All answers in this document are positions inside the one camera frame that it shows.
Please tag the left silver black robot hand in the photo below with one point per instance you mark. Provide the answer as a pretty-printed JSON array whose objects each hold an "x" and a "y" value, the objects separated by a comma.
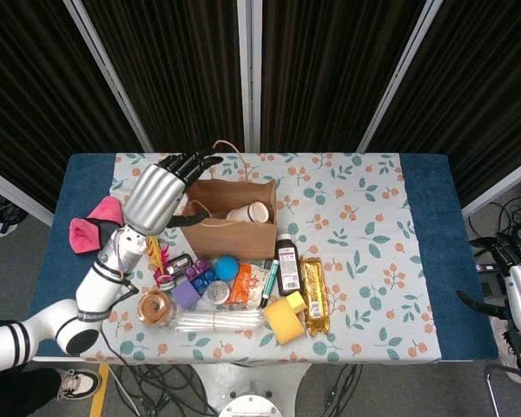
[{"x": 154, "y": 200}]

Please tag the white lidded plastic jar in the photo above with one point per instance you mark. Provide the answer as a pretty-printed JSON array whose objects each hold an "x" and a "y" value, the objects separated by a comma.
[{"x": 247, "y": 213}]

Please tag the clear rubber band jar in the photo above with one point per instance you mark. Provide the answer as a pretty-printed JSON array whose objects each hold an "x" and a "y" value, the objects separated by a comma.
[{"x": 156, "y": 306}]

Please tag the white straw bundle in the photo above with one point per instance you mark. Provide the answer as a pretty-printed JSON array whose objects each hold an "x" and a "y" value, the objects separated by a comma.
[{"x": 217, "y": 320}]

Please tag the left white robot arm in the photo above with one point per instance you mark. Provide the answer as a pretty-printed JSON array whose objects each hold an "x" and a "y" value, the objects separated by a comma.
[{"x": 100, "y": 282}]

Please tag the brown paper bag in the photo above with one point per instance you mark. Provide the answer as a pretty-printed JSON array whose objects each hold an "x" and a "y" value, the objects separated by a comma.
[{"x": 230, "y": 241}]

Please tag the black floor box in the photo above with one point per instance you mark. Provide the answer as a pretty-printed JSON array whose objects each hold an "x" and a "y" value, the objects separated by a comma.
[{"x": 490, "y": 286}]

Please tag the black power strip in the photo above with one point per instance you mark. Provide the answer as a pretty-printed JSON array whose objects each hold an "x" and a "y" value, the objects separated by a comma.
[{"x": 486, "y": 268}]

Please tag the colourful feather shuttlecock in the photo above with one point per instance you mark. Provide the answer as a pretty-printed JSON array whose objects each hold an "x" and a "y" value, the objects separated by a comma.
[{"x": 158, "y": 256}]

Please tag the white pink sneaker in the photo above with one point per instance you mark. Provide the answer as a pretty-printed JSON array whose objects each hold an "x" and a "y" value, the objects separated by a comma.
[{"x": 510, "y": 360}]

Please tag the small black labelled box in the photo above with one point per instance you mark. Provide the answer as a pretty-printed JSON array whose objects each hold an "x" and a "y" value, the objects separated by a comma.
[{"x": 180, "y": 264}]

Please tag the pink and grey cloth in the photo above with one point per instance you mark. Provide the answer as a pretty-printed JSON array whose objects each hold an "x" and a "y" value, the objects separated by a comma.
[{"x": 82, "y": 236}]

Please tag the purple toy brick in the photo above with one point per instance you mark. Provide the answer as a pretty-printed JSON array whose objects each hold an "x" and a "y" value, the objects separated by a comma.
[{"x": 197, "y": 269}]

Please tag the blue toy brick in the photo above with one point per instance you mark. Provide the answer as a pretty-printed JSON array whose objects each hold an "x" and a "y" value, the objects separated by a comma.
[{"x": 204, "y": 280}]

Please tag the blue ball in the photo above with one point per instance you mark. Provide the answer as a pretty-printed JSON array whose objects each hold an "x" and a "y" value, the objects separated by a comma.
[{"x": 226, "y": 267}]

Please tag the purple foam cube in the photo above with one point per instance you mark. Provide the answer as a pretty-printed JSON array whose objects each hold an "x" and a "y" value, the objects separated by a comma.
[{"x": 184, "y": 295}]

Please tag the round paper clip tub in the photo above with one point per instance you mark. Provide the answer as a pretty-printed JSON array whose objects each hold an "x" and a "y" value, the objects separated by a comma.
[{"x": 217, "y": 292}]

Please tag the blue table cover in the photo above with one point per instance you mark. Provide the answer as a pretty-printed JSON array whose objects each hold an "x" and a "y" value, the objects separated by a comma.
[{"x": 443, "y": 217}]

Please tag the orange white snack packet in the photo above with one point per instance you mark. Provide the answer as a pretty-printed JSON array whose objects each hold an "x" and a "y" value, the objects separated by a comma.
[{"x": 243, "y": 286}]

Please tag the black fabric partition panel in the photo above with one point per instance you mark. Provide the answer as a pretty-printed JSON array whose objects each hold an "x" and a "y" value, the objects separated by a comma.
[
  {"x": 34, "y": 87},
  {"x": 482, "y": 87},
  {"x": 178, "y": 65},
  {"x": 321, "y": 65}
]

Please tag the green marker pen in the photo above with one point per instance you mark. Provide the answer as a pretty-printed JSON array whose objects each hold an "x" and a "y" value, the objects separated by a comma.
[{"x": 270, "y": 278}]

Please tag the dark brown syrup bottle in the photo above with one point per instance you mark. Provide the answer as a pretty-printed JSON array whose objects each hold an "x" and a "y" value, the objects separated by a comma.
[{"x": 288, "y": 269}]

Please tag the small yellow foam cube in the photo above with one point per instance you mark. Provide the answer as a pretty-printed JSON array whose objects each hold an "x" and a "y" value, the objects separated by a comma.
[{"x": 297, "y": 301}]

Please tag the large yellow sponge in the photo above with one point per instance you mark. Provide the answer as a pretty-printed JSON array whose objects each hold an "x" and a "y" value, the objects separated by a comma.
[{"x": 282, "y": 323}]

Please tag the floral printed tablecloth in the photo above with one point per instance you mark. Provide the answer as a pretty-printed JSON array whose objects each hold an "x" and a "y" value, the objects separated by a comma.
[{"x": 364, "y": 208}]

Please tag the gold foil biscuit pack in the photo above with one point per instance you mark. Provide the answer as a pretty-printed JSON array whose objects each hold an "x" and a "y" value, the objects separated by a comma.
[{"x": 314, "y": 295}]

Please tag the white black sneaker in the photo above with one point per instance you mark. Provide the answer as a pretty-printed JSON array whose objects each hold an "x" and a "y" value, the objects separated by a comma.
[{"x": 80, "y": 384}]

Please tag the yellow floor tape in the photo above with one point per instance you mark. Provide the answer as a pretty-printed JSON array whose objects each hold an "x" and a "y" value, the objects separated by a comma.
[{"x": 99, "y": 391}]

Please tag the white robot torso base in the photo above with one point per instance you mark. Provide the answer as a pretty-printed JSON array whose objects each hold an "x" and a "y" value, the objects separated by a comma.
[{"x": 249, "y": 382}]

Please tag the grey metal chair frame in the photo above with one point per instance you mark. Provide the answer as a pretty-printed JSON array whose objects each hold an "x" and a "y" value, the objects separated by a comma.
[{"x": 492, "y": 382}]

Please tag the silver partition frame rail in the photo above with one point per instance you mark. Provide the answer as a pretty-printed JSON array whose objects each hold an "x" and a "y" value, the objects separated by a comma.
[
  {"x": 503, "y": 184},
  {"x": 15, "y": 191}
]

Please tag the silver partition frame post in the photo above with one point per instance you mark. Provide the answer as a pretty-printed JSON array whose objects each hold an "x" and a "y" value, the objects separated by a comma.
[
  {"x": 249, "y": 74},
  {"x": 108, "y": 74},
  {"x": 399, "y": 74}
]

